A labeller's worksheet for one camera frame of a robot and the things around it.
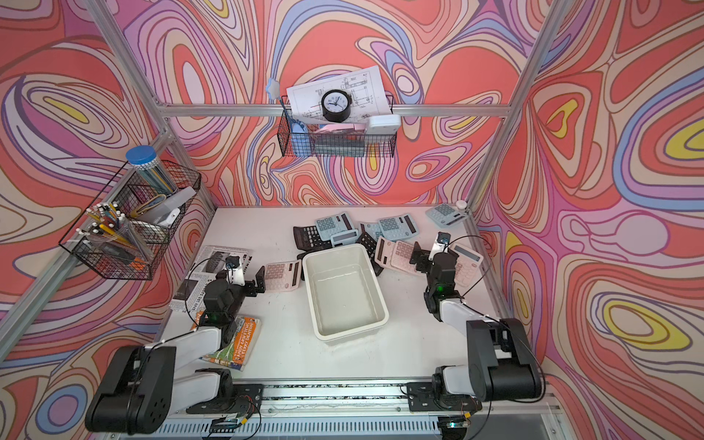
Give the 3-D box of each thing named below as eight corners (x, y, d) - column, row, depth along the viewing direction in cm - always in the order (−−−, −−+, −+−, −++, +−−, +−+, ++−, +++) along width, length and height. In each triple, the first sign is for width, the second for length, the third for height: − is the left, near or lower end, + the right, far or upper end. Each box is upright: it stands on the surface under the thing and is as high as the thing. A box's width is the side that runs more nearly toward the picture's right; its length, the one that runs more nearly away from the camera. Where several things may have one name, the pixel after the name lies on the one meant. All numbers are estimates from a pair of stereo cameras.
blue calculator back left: (323, 245, 110) (323, 238, 107) (315, 226, 117) (313, 219, 114) (356, 234, 114) (356, 227, 111) (346, 216, 121) (345, 209, 118)
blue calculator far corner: (442, 230, 113) (443, 226, 111) (425, 213, 120) (426, 209, 118) (467, 218, 118) (469, 214, 116) (450, 203, 124) (451, 199, 122)
